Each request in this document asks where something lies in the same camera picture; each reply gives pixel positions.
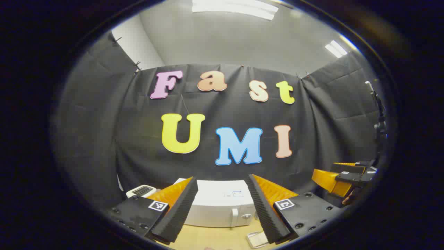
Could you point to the white rectangular tray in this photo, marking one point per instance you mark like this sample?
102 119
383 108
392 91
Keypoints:
258 239

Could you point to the black backdrop cloth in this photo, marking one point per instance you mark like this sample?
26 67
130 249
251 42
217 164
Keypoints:
225 114

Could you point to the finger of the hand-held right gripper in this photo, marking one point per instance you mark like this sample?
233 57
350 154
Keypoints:
350 167
329 182

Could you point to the white toaster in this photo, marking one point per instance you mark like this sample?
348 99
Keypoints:
141 191

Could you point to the white microwave oven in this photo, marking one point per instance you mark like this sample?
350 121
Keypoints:
222 205

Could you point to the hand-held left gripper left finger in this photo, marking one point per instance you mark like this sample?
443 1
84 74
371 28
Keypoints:
177 215

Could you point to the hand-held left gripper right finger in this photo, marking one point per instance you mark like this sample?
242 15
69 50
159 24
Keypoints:
265 215

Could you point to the small ceiling light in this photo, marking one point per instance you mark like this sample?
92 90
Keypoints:
335 48

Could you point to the long ceiling light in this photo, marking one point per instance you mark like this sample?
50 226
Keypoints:
236 8

